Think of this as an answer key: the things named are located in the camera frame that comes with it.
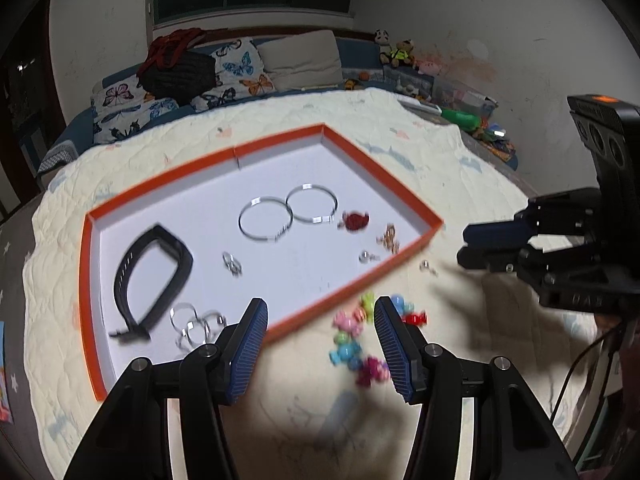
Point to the pink plush toy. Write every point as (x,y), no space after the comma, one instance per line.
(428,65)

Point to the white quilted blanket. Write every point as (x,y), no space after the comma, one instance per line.
(475,175)

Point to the plain silver bangle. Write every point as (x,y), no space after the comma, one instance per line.
(332,199)

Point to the green plastic toy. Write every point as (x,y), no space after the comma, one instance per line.
(462,119)

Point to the silver key rings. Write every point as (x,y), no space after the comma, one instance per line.
(233,263)

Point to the blue sofa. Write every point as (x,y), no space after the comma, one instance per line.
(75,127)

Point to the clear storage boxes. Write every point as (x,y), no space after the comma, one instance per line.
(460,95)

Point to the white flat box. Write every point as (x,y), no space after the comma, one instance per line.
(421,106)

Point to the black wristband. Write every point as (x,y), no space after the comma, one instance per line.
(175,255)

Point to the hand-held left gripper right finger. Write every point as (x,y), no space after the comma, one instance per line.
(395,350)

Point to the gold charm earrings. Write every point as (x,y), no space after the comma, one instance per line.
(389,239)

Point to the orange cardboard tray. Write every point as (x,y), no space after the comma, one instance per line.
(200,200)

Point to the bear plush with yellow vest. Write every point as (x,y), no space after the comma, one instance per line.
(402,52)

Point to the silver bangle with clasp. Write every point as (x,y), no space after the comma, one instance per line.
(241,220)

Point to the pile of small toys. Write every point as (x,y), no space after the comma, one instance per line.
(495,140)

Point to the small silver earring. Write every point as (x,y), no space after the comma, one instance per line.
(427,266)

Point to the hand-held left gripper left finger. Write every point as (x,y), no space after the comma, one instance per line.
(247,355)

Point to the butterfly print pillow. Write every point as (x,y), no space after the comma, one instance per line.
(242,67)
(122,102)

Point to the beige pillow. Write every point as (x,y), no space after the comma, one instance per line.
(302,60)

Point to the black quilted bag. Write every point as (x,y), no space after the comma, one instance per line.
(182,77)

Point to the panda plush toy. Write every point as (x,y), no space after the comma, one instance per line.
(382,37)

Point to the red cloth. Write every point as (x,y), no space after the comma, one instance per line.
(172,45)

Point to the red gem charm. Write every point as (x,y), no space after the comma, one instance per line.
(355,221)

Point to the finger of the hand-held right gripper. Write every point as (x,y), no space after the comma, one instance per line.
(495,231)
(492,258)

